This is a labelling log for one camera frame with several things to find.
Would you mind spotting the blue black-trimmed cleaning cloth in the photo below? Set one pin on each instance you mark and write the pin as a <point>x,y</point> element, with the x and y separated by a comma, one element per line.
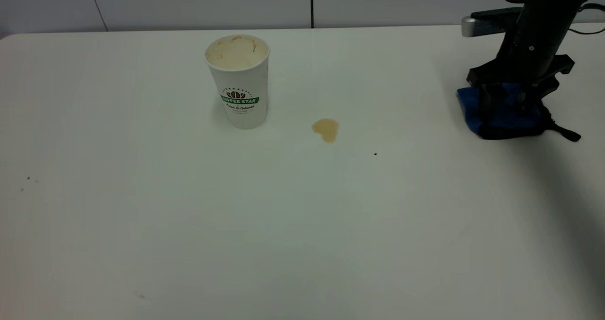
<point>505,116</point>

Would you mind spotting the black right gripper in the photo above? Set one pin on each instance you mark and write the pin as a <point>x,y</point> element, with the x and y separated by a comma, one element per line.
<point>524,67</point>

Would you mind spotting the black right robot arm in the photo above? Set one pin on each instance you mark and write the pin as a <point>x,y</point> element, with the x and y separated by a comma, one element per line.
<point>548,3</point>

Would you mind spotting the brown coffee spill stain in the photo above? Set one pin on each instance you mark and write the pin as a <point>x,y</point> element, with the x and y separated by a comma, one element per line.
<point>326,129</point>

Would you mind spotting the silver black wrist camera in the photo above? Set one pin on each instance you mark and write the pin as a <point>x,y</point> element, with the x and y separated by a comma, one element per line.
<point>491,22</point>

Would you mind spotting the white paper coffee cup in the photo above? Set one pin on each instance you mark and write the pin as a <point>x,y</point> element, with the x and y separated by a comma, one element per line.
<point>241,79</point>

